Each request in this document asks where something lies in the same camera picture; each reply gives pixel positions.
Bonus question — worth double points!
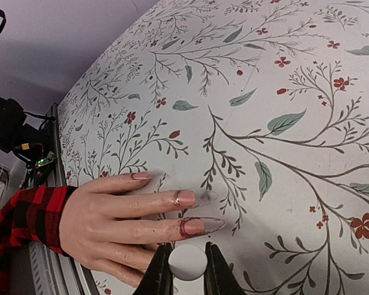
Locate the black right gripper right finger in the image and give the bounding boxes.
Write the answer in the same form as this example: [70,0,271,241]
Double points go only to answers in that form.
[204,242,245,295]

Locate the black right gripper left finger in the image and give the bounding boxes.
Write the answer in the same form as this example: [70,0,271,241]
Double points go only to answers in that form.
[133,243,173,295]

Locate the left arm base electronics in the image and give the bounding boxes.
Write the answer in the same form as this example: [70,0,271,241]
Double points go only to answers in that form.
[0,97,55,188]

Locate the red black plaid sleeve forearm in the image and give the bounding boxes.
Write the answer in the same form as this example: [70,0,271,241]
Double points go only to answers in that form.
[0,186,76,294]

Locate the person's left hand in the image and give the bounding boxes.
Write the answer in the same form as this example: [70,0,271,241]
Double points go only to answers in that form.
[58,172,225,288]

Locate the aluminium front frame rail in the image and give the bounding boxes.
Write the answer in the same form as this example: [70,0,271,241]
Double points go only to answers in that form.
[29,103,98,295]

